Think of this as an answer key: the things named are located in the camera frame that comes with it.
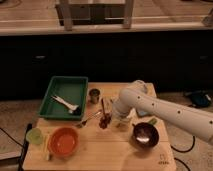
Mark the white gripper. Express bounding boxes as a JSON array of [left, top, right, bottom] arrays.
[[112, 115, 132, 132]]

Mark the dark grape bunch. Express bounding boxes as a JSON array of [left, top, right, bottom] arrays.
[[99, 113, 112, 129]]

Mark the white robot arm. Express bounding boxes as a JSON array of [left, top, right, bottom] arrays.
[[112, 80, 213, 145]]

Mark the dark brown bowl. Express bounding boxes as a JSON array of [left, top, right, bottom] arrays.
[[132, 122, 159, 148]]

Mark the orange red bowl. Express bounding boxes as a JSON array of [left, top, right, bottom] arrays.
[[48, 127, 78, 158]]

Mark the blue sponge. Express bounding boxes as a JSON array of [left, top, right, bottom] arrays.
[[136, 109, 150, 117]]

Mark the green vegetable piece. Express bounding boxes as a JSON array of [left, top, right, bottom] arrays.
[[148, 118, 157, 125]]

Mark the small metal cup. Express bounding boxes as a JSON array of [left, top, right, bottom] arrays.
[[89, 88, 100, 104]]

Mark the white brush in tray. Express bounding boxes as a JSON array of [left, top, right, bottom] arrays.
[[52, 95, 80, 114]]

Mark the green plastic tray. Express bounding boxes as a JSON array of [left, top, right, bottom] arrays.
[[39, 76, 88, 121]]

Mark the blue black floor device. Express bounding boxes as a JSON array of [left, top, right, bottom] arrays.
[[184, 91, 212, 108]]

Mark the light green plastic cup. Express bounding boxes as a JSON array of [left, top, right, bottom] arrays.
[[26, 128, 43, 145]]

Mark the black cable on floor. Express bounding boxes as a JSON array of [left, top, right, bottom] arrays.
[[170, 134, 197, 154]]

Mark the white wooden chair frame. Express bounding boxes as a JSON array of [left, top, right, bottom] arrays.
[[55, 0, 134, 31]]

